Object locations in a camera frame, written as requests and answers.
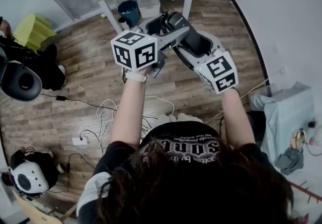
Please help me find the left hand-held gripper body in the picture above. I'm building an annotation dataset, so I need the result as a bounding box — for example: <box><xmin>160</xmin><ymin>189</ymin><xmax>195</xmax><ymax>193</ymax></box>
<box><xmin>110</xmin><ymin>26</ymin><xmax>167</xmax><ymax>79</ymax></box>

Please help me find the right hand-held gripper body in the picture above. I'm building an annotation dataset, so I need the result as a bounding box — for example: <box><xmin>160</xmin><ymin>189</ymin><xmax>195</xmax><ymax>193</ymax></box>
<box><xmin>193</xmin><ymin>47</ymin><xmax>238</xmax><ymax>96</ymax></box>

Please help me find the black handheld device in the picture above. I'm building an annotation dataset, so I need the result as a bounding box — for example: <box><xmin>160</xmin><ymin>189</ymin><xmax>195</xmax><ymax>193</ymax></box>
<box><xmin>159</xmin><ymin>9</ymin><xmax>212</xmax><ymax>70</ymax></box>

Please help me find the person's right forearm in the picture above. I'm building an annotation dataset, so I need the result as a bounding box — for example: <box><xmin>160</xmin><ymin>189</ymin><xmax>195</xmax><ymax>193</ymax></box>
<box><xmin>220</xmin><ymin>88</ymin><xmax>256</xmax><ymax>147</ymax></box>

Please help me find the person's left forearm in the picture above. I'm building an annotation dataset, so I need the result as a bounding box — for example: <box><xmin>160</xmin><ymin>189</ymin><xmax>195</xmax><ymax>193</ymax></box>
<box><xmin>110</xmin><ymin>77</ymin><xmax>148</xmax><ymax>147</ymax></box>

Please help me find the blue waste bin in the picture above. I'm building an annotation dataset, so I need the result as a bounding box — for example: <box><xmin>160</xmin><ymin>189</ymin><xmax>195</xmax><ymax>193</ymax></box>
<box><xmin>117</xmin><ymin>0</ymin><xmax>140</xmax><ymax>29</ymax></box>

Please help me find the white wristband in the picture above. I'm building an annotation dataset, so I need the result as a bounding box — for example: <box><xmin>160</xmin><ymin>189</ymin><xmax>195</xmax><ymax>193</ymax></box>
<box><xmin>125</xmin><ymin>70</ymin><xmax>148</xmax><ymax>84</ymax></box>

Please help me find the white storage box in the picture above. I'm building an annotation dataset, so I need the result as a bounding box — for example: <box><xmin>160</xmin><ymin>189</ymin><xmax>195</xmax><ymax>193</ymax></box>
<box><xmin>135</xmin><ymin>0</ymin><xmax>162</xmax><ymax>19</ymax></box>

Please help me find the person's white shoe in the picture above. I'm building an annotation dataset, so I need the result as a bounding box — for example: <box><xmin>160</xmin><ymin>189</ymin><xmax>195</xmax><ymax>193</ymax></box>
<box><xmin>177</xmin><ymin>112</ymin><xmax>202</xmax><ymax>123</ymax></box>

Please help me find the person's black printed t-shirt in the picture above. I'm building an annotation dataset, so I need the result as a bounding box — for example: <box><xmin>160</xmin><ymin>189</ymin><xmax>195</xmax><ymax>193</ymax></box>
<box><xmin>76</xmin><ymin>121</ymin><xmax>277</xmax><ymax>224</ymax></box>

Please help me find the light blue cloth cover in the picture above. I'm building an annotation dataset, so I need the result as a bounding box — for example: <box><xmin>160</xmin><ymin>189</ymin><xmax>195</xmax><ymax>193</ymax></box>
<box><xmin>249</xmin><ymin>81</ymin><xmax>322</xmax><ymax>168</ymax></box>

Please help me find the white power strip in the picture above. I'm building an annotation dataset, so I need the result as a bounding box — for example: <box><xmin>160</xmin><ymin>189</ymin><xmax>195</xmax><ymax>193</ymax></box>
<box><xmin>72</xmin><ymin>136</ymin><xmax>90</xmax><ymax>146</ymax></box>

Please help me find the yellow-green pleated chair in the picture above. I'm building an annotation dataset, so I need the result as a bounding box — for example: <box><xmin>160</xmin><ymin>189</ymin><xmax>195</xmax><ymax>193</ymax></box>
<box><xmin>14</xmin><ymin>14</ymin><xmax>57</xmax><ymax>50</ymax></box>

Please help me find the grey crumpled cloth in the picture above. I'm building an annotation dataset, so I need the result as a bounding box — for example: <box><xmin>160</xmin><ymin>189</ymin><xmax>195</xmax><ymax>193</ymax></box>
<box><xmin>274</xmin><ymin>147</ymin><xmax>304</xmax><ymax>175</ymax></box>

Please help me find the white head-worn rig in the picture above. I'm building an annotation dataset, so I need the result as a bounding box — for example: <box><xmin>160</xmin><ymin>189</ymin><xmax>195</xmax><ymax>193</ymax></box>
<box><xmin>10</xmin><ymin>161</ymin><xmax>50</xmax><ymax>193</ymax></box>

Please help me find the wooden board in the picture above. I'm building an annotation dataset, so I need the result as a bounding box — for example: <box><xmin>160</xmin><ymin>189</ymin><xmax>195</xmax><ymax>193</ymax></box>
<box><xmin>12</xmin><ymin>190</ymin><xmax>77</xmax><ymax>224</ymax></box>

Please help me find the tangle of white cables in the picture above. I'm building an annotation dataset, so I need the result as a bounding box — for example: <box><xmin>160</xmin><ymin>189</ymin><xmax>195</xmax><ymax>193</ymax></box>
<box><xmin>97</xmin><ymin>96</ymin><xmax>176</xmax><ymax>155</ymax></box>

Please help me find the black cable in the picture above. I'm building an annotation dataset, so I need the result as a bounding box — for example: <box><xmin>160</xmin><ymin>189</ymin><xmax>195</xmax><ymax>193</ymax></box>
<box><xmin>40</xmin><ymin>93</ymin><xmax>119</xmax><ymax>112</ymax></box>

